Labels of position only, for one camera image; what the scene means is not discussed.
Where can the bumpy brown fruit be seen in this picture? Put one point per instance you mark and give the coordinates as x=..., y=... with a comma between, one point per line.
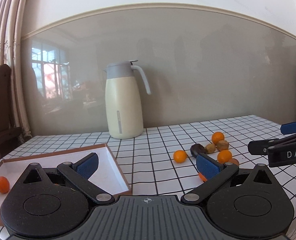
x=223, y=145

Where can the cream thermos jug grey lid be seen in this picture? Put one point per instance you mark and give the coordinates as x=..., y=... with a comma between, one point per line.
x=124, y=105

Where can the round brown fruit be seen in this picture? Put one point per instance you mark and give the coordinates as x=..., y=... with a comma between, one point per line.
x=210, y=147

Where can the shallow brown cardboard box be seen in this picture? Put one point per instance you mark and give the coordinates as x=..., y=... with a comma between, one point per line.
x=103, y=180

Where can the reddish brown fruit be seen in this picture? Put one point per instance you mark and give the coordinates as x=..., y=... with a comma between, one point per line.
x=235, y=161

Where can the dark wooden bench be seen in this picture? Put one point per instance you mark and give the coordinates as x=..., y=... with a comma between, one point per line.
x=2, y=105

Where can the beige embroidered curtain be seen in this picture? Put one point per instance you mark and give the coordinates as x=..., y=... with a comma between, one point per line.
x=10, y=30

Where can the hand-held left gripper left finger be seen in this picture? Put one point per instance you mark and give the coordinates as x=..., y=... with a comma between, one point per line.
x=87, y=166

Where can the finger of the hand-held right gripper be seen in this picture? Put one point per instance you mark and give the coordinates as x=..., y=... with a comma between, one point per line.
x=261, y=147
x=293, y=127

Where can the dark brown fruit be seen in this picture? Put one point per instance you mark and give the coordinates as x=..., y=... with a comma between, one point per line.
x=197, y=149

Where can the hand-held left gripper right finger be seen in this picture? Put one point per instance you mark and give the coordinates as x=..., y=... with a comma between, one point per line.
x=208, y=166

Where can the small orange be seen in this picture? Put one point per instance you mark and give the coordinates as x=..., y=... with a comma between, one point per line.
x=202, y=177
x=224, y=156
x=217, y=138
x=180, y=156
x=2, y=184

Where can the white black checkered tablecloth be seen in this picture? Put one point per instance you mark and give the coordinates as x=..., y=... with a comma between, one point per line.
x=163, y=142

